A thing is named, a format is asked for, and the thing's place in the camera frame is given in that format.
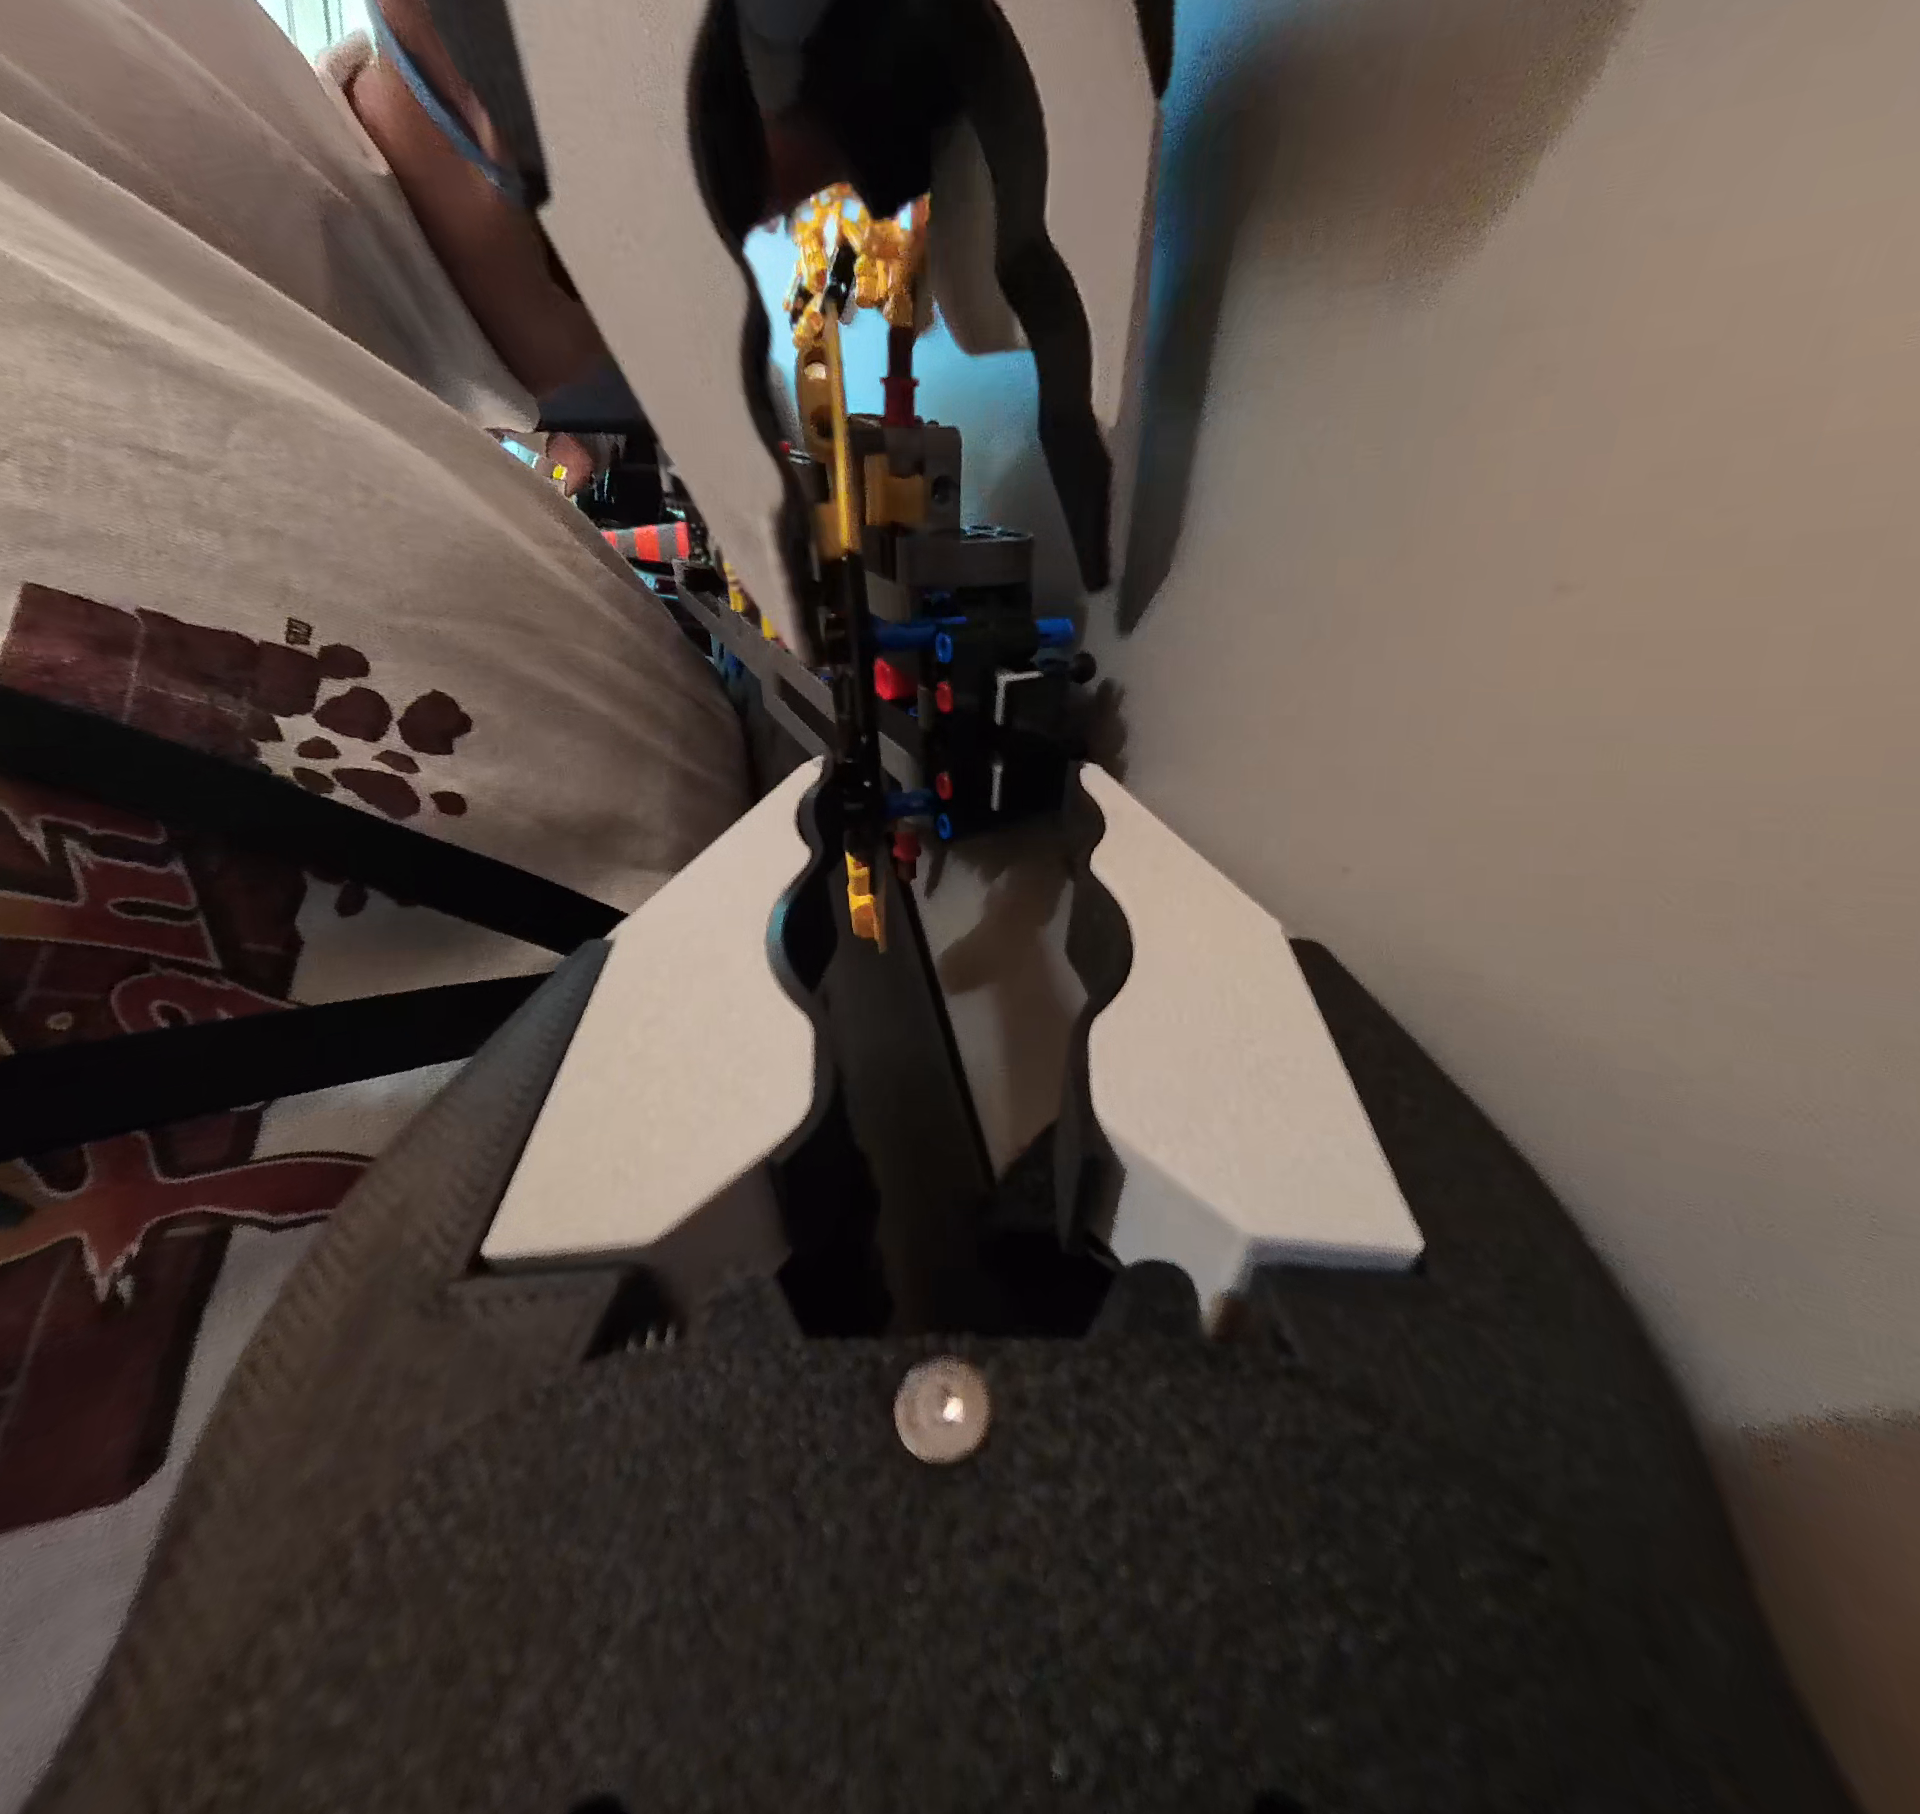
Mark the blue lego pin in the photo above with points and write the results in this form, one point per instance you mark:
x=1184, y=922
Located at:
x=911, y=800
x=916, y=636

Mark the pile of yellow lego pieces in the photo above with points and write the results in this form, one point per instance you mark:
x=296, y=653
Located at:
x=869, y=247

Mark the small yellow lego piece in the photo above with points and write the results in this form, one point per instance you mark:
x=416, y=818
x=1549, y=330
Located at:
x=864, y=902

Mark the person's left forearm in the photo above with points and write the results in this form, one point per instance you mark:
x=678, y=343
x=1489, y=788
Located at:
x=495, y=285

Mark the orange traffic cone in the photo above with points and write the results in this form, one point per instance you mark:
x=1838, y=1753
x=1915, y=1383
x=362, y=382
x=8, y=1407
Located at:
x=653, y=542

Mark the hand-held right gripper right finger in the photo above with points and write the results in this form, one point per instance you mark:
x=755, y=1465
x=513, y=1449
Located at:
x=1246, y=1093

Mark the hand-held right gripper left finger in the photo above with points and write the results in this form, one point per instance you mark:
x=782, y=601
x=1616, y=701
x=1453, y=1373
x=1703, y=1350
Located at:
x=661, y=1078

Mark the yellow lego panel piece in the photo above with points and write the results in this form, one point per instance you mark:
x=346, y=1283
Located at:
x=827, y=436

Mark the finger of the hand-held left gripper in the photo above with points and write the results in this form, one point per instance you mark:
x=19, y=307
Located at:
x=630, y=120
x=1094, y=74

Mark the lego car chassis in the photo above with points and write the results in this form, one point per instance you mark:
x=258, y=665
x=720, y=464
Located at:
x=976, y=674

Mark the blue wristband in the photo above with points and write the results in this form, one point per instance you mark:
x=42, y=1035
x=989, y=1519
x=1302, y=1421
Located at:
x=450, y=135

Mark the person's white printed shirt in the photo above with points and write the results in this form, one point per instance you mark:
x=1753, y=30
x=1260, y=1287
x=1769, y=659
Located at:
x=298, y=464

